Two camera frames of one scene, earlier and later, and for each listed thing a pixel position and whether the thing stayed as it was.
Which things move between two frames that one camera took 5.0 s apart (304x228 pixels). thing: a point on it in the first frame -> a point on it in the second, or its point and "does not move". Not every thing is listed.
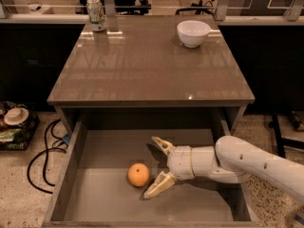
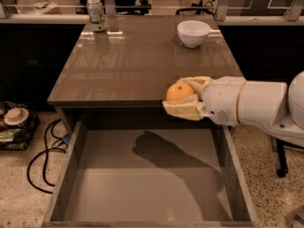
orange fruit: x=138 y=174 -> x=178 y=90
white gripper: x=180 y=162 -> x=221 y=99
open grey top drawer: x=109 y=166 does not move
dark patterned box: x=17 y=138 does not move
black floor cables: x=46 y=159 does not move
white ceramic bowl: x=193 y=32 does not move
